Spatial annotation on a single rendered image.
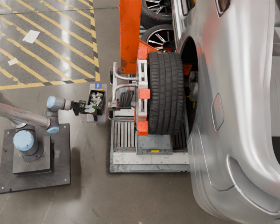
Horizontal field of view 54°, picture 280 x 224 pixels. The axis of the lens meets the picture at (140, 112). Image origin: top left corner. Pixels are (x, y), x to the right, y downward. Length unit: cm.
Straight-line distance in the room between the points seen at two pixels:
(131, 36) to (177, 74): 62
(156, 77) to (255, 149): 93
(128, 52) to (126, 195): 134
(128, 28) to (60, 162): 130
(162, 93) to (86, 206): 137
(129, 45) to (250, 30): 125
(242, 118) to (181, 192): 165
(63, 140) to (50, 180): 39
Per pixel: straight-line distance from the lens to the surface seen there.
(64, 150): 261
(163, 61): 200
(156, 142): 268
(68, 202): 277
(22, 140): 233
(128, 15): 221
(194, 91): 220
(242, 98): 129
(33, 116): 209
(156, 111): 191
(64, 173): 253
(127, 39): 238
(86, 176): 280
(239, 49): 141
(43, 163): 250
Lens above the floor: 265
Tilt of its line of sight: 59 degrees down
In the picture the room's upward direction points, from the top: 6 degrees clockwise
